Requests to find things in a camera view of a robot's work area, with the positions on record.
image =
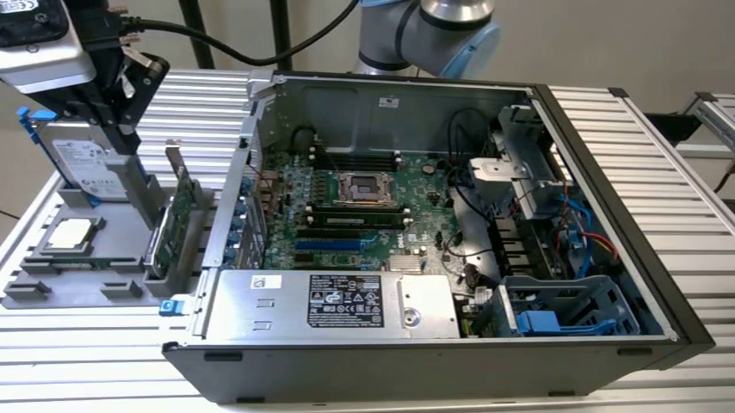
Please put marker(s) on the grey parts rack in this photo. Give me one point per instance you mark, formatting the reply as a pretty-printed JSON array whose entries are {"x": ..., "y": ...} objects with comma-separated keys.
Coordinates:
[{"x": 115, "y": 241}]

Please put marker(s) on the black stand pole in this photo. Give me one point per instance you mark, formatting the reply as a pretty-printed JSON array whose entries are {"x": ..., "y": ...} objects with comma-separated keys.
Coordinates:
[
  {"x": 198, "y": 47},
  {"x": 282, "y": 26}
]

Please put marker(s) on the blue disk carrier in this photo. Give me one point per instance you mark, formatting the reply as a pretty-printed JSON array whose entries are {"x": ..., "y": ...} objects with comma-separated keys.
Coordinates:
[{"x": 537, "y": 322}]

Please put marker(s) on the aluminium side table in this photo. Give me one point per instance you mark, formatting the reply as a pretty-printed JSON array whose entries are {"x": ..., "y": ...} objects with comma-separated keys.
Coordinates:
[{"x": 716, "y": 109}]

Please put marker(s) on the small silver heatsink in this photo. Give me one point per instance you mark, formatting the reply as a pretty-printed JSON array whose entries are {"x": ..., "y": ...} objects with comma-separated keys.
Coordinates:
[{"x": 408, "y": 263}]

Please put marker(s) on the hard disk in blue carrier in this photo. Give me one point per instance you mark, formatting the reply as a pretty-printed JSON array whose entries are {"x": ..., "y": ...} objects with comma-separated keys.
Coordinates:
[{"x": 75, "y": 170}]

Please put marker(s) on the graphics card with black shroud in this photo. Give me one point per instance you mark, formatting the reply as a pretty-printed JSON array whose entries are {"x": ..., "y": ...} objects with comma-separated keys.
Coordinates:
[{"x": 178, "y": 228}]

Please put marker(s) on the green motherboard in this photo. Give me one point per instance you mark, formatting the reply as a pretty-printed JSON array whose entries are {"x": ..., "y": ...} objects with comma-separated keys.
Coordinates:
[{"x": 425, "y": 202}]

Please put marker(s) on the black table corner cap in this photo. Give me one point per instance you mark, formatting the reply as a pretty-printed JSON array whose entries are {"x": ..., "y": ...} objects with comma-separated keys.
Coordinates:
[{"x": 620, "y": 92}]

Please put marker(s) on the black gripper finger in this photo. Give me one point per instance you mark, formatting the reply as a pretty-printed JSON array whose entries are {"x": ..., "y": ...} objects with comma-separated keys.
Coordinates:
[
  {"x": 75, "y": 114},
  {"x": 146, "y": 86}
]

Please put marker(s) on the grey plastic disk bay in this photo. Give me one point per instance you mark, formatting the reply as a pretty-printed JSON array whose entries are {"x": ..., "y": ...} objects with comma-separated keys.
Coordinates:
[{"x": 574, "y": 292}]

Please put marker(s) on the RAM stick with white label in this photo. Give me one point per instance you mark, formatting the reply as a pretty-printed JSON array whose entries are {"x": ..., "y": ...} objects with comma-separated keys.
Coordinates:
[{"x": 345, "y": 221}]

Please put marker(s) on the black expansion slot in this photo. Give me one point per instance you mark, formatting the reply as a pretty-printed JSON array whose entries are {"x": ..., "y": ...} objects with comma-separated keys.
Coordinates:
[{"x": 330, "y": 233}]

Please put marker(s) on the silver metal bracket plate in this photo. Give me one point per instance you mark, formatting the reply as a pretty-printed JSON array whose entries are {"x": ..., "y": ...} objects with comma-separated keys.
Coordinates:
[{"x": 497, "y": 168}]

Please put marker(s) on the black disk bay rack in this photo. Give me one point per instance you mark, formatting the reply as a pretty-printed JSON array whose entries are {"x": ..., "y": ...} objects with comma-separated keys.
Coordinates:
[{"x": 514, "y": 247}]

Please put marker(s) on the silver power supply unit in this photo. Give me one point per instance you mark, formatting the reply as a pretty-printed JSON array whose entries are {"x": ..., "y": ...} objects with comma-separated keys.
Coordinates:
[{"x": 287, "y": 310}]

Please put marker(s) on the CPU socket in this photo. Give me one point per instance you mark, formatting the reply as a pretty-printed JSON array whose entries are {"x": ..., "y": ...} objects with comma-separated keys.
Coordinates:
[{"x": 365, "y": 186}]

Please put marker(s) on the blue expansion slot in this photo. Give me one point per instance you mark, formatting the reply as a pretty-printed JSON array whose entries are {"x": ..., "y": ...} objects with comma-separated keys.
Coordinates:
[{"x": 330, "y": 245}]

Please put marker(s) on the blue plastic latch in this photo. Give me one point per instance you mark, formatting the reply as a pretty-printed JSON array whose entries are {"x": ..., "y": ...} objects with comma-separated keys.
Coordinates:
[{"x": 171, "y": 308}]

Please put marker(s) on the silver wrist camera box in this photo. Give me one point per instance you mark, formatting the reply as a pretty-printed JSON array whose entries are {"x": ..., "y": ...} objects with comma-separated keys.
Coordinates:
[{"x": 46, "y": 64}]

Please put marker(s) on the open black PC case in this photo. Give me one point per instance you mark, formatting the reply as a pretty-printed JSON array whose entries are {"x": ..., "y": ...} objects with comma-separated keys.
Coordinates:
[{"x": 402, "y": 374}]

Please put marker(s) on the coin battery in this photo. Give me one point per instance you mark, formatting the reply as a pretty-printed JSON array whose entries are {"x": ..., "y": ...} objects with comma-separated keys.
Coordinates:
[{"x": 428, "y": 168}]

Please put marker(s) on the silver CPU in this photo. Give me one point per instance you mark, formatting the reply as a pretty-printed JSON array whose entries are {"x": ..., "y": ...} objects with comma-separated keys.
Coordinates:
[{"x": 69, "y": 234}]

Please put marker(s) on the grey metal drive cage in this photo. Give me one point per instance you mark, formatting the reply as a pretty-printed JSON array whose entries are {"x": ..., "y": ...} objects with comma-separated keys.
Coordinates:
[{"x": 532, "y": 142}]

